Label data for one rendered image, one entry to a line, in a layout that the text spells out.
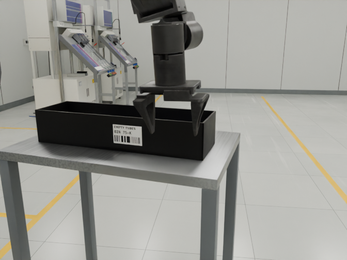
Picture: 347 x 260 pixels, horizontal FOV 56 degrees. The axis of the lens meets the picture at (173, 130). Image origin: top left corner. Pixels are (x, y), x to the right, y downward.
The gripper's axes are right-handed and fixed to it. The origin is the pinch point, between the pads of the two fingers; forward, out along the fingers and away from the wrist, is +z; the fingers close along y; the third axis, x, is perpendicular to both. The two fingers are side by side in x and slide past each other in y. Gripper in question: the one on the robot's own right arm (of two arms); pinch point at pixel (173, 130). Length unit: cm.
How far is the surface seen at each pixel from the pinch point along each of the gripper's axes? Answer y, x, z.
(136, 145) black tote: 21.2, -26.7, 15.1
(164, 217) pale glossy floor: 49, -115, 104
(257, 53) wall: 29, -678, 59
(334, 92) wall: -132, -701, 148
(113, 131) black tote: 28.7, -27.1, 11.1
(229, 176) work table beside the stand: -2, -55, 37
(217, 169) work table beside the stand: -4.4, -21.0, 18.3
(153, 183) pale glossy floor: 75, -162, 106
